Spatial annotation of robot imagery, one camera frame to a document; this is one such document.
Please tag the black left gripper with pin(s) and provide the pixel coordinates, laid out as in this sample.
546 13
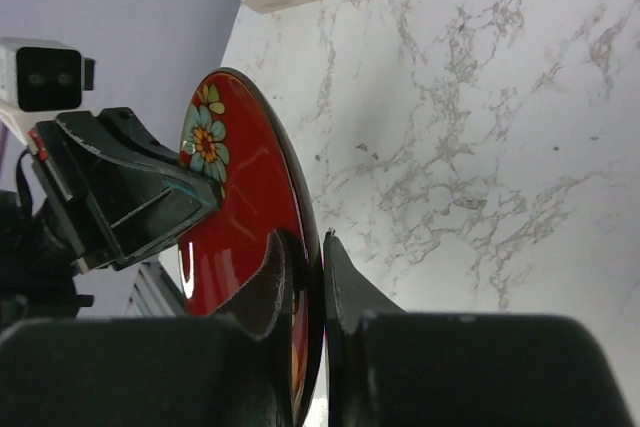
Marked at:
108 202

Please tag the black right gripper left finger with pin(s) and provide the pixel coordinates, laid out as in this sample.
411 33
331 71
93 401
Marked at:
231 368

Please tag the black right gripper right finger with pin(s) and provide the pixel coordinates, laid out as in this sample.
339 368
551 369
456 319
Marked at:
390 367

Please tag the red floral plate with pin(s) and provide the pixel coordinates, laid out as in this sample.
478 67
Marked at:
232 135

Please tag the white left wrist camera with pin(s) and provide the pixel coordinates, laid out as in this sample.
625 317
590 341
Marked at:
39 80

